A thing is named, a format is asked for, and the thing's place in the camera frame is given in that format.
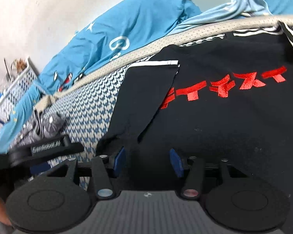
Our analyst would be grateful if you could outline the black shirt red lettering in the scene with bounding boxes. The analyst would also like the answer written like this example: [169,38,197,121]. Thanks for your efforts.
[96,20,293,200]

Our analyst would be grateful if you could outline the grey doodle print folded garment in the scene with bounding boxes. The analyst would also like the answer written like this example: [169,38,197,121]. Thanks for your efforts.
[9,110,65,150]

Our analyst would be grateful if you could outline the blue houndstooth storage bag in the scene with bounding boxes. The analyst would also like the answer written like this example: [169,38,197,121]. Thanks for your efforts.
[8,14,293,191]

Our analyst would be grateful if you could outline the white plastic laundry basket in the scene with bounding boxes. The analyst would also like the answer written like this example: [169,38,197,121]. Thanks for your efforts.
[0,58,37,128]

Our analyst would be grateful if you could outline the blue airplane print bedsheet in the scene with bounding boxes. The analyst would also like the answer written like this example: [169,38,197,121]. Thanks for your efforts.
[0,0,293,154]

